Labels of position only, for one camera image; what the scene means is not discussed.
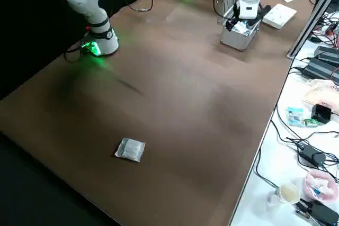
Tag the aluminium first-aid case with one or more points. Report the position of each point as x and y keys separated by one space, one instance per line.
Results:
x=235 y=42

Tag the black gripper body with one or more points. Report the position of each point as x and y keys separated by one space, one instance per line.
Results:
x=265 y=11

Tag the black power adapter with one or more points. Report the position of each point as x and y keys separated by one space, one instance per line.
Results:
x=311 y=155

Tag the flat black device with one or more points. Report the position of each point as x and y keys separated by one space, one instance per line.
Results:
x=324 y=214

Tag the beige plastic bag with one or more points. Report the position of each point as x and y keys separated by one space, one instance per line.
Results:
x=323 y=93

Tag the pink bowl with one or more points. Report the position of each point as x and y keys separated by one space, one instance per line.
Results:
x=311 y=183

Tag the teal printed packet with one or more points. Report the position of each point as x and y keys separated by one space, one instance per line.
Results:
x=294 y=116

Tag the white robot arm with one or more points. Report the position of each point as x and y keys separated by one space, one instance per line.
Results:
x=87 y=3

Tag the paper cup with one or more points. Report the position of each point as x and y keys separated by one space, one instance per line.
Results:
x=289 y=193

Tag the small black box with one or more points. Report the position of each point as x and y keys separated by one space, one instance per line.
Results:
x=321 y=115

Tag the small green box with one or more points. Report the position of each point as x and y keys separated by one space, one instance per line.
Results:
x=310 y=123

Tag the black power supply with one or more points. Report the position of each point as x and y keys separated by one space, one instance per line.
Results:
x=325 y=52
x=320 y=70

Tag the white partition tray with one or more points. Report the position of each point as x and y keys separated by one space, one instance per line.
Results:
x=279 y=15

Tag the aluminium frame post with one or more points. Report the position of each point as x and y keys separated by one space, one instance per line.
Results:
x=304 y=32

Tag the silver gauze packet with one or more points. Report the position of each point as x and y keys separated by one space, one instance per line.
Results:
x=131 y=149

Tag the clear plastic cup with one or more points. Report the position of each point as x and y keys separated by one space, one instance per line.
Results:
x=272 y=200

